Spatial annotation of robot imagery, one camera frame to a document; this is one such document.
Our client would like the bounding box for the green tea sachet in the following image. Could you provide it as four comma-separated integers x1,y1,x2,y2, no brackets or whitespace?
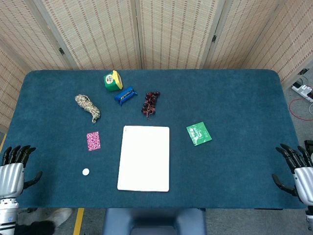
186,121,213,147

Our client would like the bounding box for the blue padded seat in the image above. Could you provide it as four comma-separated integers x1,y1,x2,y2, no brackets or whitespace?
102,208,207,235

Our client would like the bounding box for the beige braided rope bundle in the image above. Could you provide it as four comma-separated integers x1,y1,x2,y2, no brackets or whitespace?
74,94,101,124

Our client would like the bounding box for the dark red grape bunch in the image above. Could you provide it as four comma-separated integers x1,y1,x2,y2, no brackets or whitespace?
141,91,161,120

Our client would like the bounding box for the white shoe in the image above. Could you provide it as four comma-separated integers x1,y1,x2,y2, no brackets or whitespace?
40,208,73,227

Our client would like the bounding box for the woven folding screen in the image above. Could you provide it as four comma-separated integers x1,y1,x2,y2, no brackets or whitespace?
0,0,313,134

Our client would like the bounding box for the white rectangular board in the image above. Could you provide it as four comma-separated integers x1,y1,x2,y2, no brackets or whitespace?
117,125,170,193

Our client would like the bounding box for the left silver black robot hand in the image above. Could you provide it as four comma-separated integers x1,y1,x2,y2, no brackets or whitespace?
0,145,43,198

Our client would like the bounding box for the green yellow box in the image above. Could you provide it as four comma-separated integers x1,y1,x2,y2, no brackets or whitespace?
103,70,124,93

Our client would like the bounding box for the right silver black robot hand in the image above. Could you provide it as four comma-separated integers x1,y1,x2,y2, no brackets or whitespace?
272,143,313,206

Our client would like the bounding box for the blue snack packet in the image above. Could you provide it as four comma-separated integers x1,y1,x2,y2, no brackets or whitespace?
113,86,138,107

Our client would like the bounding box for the white power strip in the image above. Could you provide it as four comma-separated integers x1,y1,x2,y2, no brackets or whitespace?
291,82,313,103

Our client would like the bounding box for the red cable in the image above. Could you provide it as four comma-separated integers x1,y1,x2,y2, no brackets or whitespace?
289,97,313,121

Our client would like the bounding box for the blue table cloth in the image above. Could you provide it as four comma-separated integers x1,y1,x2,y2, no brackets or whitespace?
4,69,308,210

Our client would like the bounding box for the pink patterned packet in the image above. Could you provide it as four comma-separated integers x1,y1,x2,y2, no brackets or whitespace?
86,131,101,152

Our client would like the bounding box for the black device beside table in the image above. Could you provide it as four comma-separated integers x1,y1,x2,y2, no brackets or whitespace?
304,140,313,157

